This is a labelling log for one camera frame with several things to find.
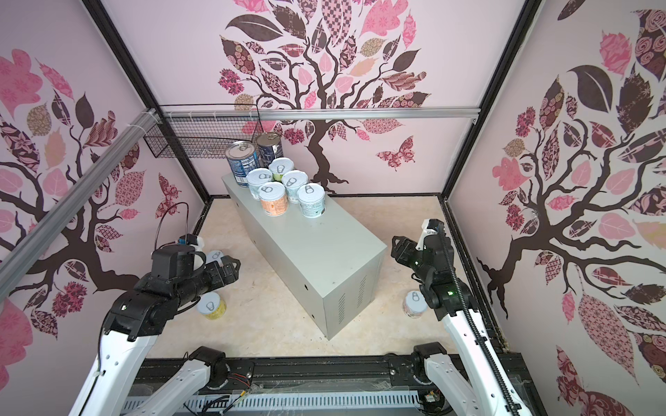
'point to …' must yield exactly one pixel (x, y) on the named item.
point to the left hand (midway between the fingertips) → (226, 272)
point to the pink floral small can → (414, 304)
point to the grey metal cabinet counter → (334, 268)
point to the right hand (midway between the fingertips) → (402, 239)
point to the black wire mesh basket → (202, 131)
